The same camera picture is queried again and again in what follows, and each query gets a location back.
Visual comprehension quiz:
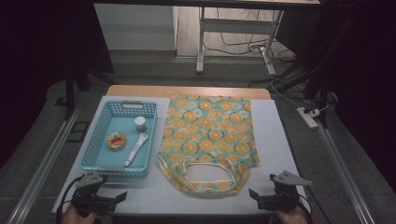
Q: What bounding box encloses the small jar white lid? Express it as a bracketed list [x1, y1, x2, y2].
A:
[134, 116, 148, 133]

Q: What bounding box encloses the black floor cable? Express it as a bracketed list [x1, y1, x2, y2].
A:
[247, 60, 302, 89]

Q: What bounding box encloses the round yellow tin red label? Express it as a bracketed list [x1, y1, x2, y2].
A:
[106, 131, 128, 151]

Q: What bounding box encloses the blue plastic basket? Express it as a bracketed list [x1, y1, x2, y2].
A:
[78, 99, 159, 179]

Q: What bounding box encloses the white table mat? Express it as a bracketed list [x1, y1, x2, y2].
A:
[51, 95, 313, 217]

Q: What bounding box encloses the white floor cable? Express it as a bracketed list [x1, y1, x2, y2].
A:
[264, 63, 312, 109]

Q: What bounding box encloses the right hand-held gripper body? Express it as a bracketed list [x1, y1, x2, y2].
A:
[269, 170, 314, 214]

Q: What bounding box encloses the white power strip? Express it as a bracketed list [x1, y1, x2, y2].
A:
[295, 105, 321, 130]

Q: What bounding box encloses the right hand-held gripper cable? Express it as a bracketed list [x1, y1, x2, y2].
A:
[297, 195, 315, 224]

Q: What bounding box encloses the black tripod stand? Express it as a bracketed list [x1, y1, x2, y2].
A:
[275, 60, 332, 129]

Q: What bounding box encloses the white tube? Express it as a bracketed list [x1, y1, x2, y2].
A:
[123, 132, 150, 168]

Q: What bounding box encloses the left hand-held gripper cable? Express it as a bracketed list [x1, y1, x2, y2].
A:
[55, 175, 86, 224]

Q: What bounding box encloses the white cabinet panel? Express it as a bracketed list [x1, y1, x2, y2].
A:
[93, 3, 178, 51]

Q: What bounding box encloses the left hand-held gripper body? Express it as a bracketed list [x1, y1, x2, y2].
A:
[71, 170, 108, 217]

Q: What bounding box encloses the hand-held gripper cable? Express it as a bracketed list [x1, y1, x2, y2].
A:
[297, 195, 315, 224]
[55, 175, 86, 224]

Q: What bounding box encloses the person's right hand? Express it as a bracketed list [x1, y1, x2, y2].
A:
[272, 204, 310, 224]

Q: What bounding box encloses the person's left hand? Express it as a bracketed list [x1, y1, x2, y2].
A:
[60, 203, 98, 224]

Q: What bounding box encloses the white desk frame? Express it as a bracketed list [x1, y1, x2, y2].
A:
[195, 5, 285, 76]

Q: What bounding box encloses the aluminium rail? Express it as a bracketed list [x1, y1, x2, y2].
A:
[317, 123, 377, 224]
[5, 104, 82, 224]

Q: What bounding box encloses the orange floral tote bag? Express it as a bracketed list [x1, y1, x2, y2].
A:
[156, 94, 262, 194]

